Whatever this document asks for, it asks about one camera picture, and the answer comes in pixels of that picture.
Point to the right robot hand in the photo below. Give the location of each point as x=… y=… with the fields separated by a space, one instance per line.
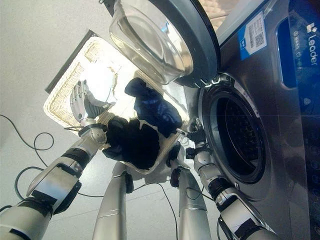
x=197 y=135

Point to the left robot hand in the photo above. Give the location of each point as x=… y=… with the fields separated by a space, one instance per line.
x=79 y=105

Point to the white garment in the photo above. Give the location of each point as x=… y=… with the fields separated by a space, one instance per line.
x=100 y=80

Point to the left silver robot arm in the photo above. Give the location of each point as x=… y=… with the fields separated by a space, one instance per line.
x=55 y=180

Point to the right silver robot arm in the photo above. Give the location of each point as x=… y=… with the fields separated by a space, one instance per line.
x=225 y=195

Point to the dark washing machine drum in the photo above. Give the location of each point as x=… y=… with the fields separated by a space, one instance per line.
x=240 y=135

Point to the grey front-load washing machine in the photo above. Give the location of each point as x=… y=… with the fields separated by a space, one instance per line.
x=262 y=125

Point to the round washing machine door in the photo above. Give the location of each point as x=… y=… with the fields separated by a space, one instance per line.
x=160 y=42

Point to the white wicker laundry basket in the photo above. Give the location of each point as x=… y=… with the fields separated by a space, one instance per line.
x=62 y=97

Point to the dark blue garment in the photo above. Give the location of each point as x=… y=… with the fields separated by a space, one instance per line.
x=156 y=107

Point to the black garment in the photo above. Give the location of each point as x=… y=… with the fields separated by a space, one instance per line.
x=135 y=145

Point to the right silver robot leg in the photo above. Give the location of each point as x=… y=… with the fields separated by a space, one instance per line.
x=191 y=200

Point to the silver robot leg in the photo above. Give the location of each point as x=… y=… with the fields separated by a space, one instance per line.
x=191 y=200
x=112 y=200

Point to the left silver robot leg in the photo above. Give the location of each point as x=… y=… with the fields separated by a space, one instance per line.
x=112 y=200

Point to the dark glossy control panel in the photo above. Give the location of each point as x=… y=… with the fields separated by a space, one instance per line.
x=310 y=140

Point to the blue and white sticker label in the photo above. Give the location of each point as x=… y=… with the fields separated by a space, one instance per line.
x=252 y=35

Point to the blue detergent drawer front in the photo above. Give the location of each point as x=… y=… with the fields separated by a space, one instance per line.
x=287 y=55

